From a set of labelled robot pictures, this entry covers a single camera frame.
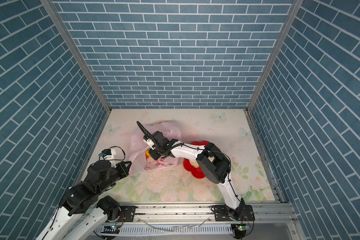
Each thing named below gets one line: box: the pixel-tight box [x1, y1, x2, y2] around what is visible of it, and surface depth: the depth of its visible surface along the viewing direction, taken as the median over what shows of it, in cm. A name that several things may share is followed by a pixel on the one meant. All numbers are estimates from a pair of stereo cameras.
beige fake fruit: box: [189, 160, 200, 168], surface depth 90 cm
